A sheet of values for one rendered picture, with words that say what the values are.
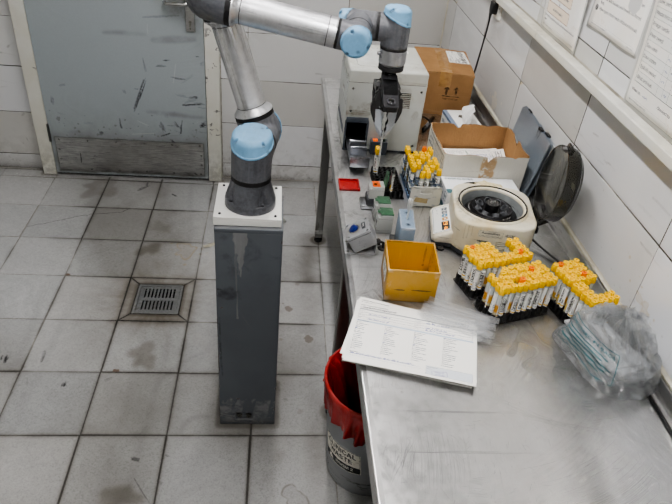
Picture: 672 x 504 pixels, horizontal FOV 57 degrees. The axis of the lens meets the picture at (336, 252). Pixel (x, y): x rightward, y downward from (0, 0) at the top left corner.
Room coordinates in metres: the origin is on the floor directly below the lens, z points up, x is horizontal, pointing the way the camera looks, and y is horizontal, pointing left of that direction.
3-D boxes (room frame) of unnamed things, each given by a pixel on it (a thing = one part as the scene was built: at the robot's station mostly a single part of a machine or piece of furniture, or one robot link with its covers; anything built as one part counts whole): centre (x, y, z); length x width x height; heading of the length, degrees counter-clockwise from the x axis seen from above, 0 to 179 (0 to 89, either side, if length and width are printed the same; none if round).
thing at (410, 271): (1.29, -0.19, 0.93); 0.13 x 0.13 x 0.10; 3
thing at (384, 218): (1.55, -0.13, 0.91); 0.05 x 0.04 x 0.07; 97
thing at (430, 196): (1.81, -0.25, 0.91); 0.20 x 0.10 x 0.07; 7
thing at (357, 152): (1.99, -0.03, 0.92); 0.21 x 0.07 x 0.05; 7
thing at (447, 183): (1.75, -0.44, 0.92); 0.24 x 0.12 x 0.10; 97
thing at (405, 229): (1.47, -0.19, 0.92); 0.10 x 0.07 x 0.10; 2
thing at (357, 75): (2.19, -0.10, 1.03); 0.31 x 0.27 x 0.30; 7
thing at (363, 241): (1.45, -0.08, 0.92); 0.13 x 0.07 x 0.08; 97
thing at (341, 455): (1.38, -0.19, 0.22); 0.38 x 0.37 x 0.44; 7
